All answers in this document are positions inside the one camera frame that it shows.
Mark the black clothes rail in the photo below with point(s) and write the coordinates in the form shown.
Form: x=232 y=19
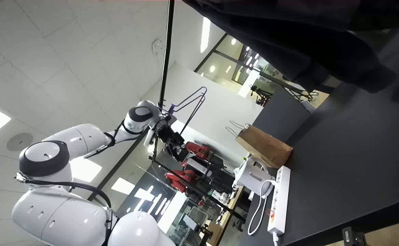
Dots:
x=165 y=55

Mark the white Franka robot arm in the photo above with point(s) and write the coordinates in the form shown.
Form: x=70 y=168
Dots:
x=49 y=157

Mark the brown paper bag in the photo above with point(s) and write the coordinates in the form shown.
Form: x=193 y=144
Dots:
x=265 y=145

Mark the black hanging garment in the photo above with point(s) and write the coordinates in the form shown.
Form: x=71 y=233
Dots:
x=299 y=36

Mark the purple clothes hanger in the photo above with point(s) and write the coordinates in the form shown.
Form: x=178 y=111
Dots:
x=205 y=90

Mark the round grey ceiling speaker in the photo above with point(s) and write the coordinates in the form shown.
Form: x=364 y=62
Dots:
x=19 y=141

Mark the white power strip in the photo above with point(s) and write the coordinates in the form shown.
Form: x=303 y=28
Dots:
x=279 y=200

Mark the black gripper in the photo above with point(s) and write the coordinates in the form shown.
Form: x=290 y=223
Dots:
x=165 y=130

